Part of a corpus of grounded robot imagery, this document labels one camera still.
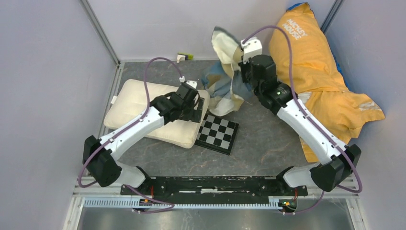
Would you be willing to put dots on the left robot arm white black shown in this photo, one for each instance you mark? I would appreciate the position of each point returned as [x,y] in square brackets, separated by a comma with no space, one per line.
[101,155]

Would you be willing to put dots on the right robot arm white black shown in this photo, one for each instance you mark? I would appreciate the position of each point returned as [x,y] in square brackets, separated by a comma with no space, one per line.
[336,160]

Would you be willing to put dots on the aluminium frame post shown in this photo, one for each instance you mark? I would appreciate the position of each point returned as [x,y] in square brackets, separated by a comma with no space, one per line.
[331,15]
[99,30]

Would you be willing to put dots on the aluminium frame post left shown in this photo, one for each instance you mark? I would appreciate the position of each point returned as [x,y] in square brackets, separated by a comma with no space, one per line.
[99,30]

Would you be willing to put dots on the black white checkerboard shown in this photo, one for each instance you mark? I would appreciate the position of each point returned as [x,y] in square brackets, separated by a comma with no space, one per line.
[217,134]

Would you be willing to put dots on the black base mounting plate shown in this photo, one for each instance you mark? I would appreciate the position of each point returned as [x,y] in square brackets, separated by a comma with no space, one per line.
[259,185]

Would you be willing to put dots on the yellow Mickey Mouse pillow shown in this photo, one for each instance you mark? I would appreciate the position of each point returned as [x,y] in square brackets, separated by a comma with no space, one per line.
[303,58]

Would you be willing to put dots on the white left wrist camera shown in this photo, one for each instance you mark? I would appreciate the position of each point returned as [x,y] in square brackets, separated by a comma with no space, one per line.
[192,83]

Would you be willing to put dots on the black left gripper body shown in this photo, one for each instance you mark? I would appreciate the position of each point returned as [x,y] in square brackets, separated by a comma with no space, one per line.
[188,111]

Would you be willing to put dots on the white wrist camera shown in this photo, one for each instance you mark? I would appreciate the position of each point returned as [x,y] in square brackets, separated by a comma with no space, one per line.
[251,48]
[192,83]

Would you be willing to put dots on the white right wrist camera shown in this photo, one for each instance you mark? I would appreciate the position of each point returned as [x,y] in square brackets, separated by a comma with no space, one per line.
[251,48]

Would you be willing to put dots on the white slotted cable duct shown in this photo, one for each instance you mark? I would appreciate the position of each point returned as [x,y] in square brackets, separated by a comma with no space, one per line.
[139,203]

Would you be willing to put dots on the small white green block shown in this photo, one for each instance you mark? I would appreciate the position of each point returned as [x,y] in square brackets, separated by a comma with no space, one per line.
[183,57]

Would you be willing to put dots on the blue beige checkered pillowcase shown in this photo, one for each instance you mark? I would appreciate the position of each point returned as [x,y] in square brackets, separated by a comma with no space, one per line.
[223,80]

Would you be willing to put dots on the aluminium frame post right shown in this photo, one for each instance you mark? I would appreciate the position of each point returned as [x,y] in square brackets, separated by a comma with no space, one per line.
[331,15]

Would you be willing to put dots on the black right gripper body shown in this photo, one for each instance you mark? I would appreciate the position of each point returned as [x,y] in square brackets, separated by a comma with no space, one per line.
[246,71]

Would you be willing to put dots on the aluminium frame rail front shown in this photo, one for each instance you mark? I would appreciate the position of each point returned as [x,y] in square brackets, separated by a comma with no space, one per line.
[313,192]

